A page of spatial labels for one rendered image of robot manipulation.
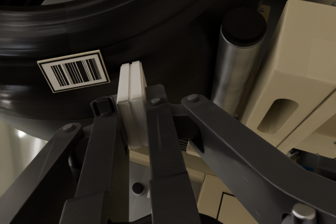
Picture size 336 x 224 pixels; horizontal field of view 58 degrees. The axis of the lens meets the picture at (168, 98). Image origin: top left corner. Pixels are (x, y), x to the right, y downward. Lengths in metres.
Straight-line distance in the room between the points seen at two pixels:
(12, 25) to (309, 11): 0.30
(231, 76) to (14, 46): 0.24
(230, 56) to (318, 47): 0.08
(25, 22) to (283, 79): 0.26
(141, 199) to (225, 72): 0.63
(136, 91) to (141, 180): 0.78
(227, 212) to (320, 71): 0.62
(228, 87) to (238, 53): 0.08
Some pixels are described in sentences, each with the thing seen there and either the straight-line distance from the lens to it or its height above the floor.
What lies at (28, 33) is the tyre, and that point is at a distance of 0.34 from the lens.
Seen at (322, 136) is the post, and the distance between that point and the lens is 0.71.
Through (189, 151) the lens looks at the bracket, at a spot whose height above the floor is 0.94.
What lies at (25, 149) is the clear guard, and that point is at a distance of 1.05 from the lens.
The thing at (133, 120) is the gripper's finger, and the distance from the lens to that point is 0.16.
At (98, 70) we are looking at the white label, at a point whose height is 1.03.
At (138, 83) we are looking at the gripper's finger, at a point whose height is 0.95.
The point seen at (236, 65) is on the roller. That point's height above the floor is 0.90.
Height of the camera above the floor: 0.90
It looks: 11 degrees up
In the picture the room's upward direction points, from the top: 75 degrees counter-clockwise
